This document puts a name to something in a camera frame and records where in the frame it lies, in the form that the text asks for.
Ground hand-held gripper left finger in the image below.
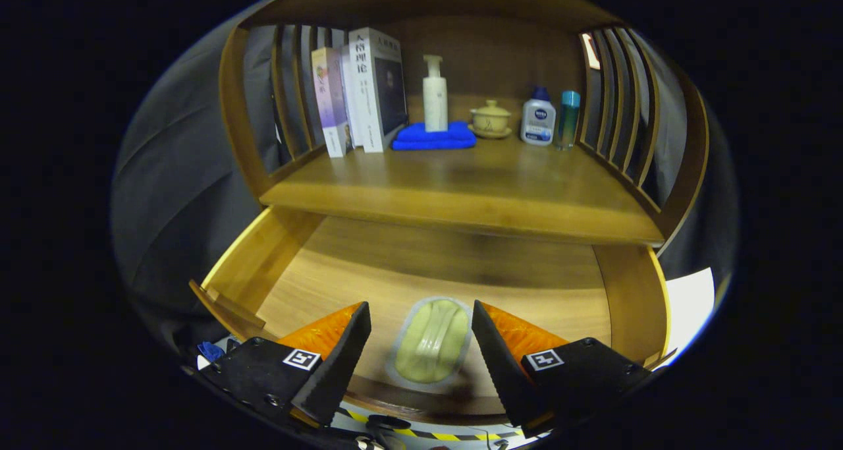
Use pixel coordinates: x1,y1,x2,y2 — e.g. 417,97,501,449
198,301,373,428

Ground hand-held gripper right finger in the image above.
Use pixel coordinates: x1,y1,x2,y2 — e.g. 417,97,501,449
471,299,653,431

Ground wooden drawer with black knob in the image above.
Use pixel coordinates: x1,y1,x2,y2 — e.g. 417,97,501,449
190,206,678,432

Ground wooden countertop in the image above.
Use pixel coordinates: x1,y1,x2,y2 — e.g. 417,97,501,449
260,130,665,245

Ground yellow black floor tape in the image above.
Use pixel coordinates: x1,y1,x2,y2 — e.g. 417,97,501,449
336,407,528,441

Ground white side table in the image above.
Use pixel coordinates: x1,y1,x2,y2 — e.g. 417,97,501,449
662,267,715,365

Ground folded blue cloth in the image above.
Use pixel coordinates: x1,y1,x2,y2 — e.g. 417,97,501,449
391,121,477,152

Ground beige lidded tea cup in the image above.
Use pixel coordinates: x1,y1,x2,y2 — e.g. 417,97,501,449
468,99,513,140

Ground white bottle blue cap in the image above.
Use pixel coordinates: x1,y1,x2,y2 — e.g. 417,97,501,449
520,86,557,147

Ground teal slim bottle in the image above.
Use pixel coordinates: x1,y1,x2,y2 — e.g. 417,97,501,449
555,90,582,151

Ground purple white book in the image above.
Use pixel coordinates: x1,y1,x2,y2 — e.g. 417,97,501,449
311,47,354,159

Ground thin white book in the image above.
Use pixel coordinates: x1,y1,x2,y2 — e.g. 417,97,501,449
340,43,364,149

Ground white pump bottle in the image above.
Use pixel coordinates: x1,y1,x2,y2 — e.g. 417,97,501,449
422,55,449,133

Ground thick white book dark cover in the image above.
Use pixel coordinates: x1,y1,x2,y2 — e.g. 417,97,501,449
348,27,409,154

